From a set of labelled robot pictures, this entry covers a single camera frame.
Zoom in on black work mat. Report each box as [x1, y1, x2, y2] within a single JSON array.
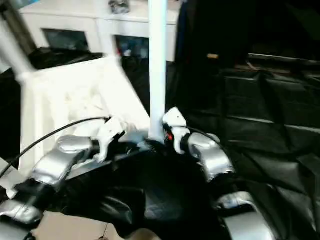
[[0, 47, 320, 240]]

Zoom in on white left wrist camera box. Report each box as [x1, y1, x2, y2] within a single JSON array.
[[95, 118, 127, 163]]

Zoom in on dark low shelf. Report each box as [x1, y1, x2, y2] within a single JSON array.
[[247, 53, 320, 68]]

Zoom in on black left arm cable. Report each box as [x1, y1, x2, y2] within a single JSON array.
[[0, 116, 112, 178]]

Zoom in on black crumpled bag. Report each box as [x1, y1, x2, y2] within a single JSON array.
[[108, 0, 132, 15]]

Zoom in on white cabinet with glass doors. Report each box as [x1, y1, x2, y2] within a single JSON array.
[[20, 0, 179, 63]]

